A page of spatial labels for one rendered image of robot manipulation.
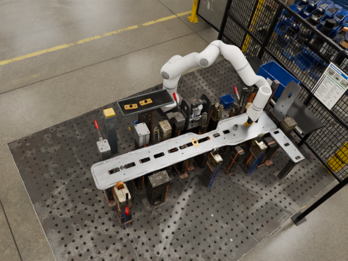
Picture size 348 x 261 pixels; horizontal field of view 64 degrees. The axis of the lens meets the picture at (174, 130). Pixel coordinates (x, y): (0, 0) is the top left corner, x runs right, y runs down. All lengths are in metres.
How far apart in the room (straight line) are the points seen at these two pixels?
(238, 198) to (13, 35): 3.88
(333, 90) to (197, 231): 1.38
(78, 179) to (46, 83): 2.00
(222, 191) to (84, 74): 2.51
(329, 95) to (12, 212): 2.79
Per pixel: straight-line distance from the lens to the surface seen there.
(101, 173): 1.78
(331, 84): 2.31
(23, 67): 4.19
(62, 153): 2.27
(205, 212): 2.04
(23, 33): 4.82
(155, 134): 1.87
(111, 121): 1.88
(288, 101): 2.20
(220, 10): 4.58
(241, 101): 2.14
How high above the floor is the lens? 2.55
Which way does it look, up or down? 51 degrees down
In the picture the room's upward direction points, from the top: 10 degrees clockwise
